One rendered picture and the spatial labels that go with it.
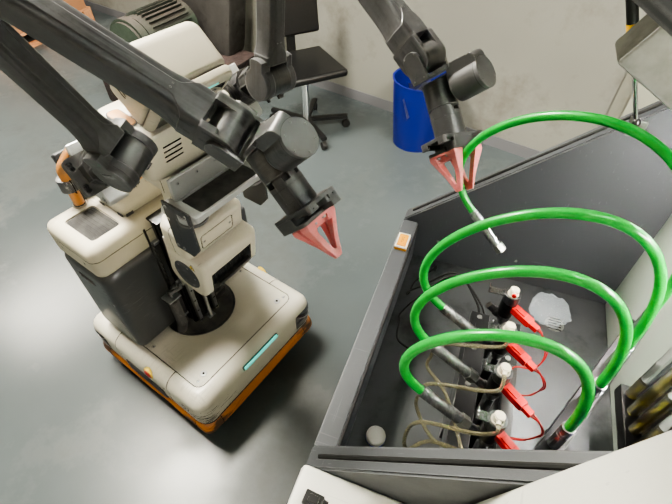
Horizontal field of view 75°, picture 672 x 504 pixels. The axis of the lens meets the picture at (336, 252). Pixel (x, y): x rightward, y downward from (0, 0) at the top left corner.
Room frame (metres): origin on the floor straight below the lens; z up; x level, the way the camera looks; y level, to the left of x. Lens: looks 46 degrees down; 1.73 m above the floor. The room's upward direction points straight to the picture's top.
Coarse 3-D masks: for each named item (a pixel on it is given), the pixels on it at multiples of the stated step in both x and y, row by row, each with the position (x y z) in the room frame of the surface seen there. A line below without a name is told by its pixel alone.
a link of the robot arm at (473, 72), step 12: (408, 60) 0.78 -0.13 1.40; (420, 60) 0.77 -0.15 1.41; (456, 60) 0.75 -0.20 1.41; (468, 60) 0.74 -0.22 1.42; (480, 60) 0.74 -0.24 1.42; (408, 72) 0.78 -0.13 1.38; (420, 72) 0.76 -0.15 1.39; (432, 72) 0.76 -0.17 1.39; (456, 72) 0.74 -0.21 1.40; (468, 72) 0.72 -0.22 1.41; (480, 72) 0.72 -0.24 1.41; (492, 72) 0.74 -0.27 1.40; (456, 84) 0.73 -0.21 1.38; (468, 84) 0.72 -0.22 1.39; (480, 84) 0.71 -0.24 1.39; (492, 84) 0.72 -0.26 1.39; (456, 96) 0.73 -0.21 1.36; (468, 96) 0.72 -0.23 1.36
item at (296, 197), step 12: (276, 180) 0.52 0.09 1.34; (288, 180) 0.52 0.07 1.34; (300, 180) 0.53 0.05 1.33; (276, 192) 0.51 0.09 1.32; (288, 192) 0.51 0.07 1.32; (300, 192) 0.51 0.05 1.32; (312, 192) 0.52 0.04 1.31; (324, 192) 0.51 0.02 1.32; (336, 192) 0.52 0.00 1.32; (288, 204) 0.50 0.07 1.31; (300, 204) 0.50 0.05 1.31; (312, 204) 0.48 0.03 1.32; (288, 216) 0.50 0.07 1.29; (300, 216) 0.49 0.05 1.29
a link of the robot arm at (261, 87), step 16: (256, 0) 1.06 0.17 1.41; (272, 0) 1.03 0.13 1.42; (256, 16) 1.06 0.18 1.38; (272, 16) 1.03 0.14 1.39; (272, 32) 1.03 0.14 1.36; (256, 48) 1.05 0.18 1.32; (272, 48) 1.03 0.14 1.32; (256, 64) 1.02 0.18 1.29; (272, 64) 1.02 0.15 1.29; (288, 64) 1.08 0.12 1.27; (256, 80) 1.02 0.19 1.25; (272, 80) 1.01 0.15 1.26; (256, 96) 1.02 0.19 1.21; (272, 96) 1.01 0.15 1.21
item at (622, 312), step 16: (480, 272) 0.36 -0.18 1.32; (496, 272) 0.35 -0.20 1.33; (512, 272) 0.34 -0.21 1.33; (528, 272) 0.34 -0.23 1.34; (544, 272) 0.33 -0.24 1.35; (560, 272) 0.33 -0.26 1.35; (576, 272) 0.33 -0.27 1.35; (432, 288) 0.38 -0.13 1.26; (448, 288) 0.37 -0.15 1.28; (592, 288) 0.31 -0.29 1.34; (608, 288) 0.31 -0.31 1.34; (416, 304) 0.38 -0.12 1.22; (624, 304) 0.30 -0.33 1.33; (416, 320) 0.38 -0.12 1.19; (624, 320) 0.30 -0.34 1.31; (624, 336) 0.29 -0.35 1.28; (432, 352) 0.36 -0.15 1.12; (448, 352) 0.36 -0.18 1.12; (624, 352) 0.29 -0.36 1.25; (464, 368) 0.35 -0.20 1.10; (608, 368) 0.29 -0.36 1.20
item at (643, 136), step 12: (516, 120) 0.61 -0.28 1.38; (528, 120) 0.60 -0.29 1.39; (540, 120) 0.59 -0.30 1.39; (552, 120) 0.58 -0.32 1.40; (564, 120) 0.57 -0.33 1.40; (576, 120) 0.56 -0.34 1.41; (588, 120) 0.55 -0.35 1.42; (600, 120) 0.54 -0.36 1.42; (612, 120) 0.53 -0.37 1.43; (492, 132) 0.64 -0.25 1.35; (624, 132) 0.52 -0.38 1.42; (636, 132) 0.51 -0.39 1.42; (648, 132) 0.51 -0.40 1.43; (468, 144) 0.66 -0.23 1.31; (648, 144) 0.49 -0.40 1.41; (660, 144) 0.49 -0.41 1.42; (468, 156) 0.66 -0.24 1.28; (660, 156) 0.48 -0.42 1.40; (468, 204) 0.64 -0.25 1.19
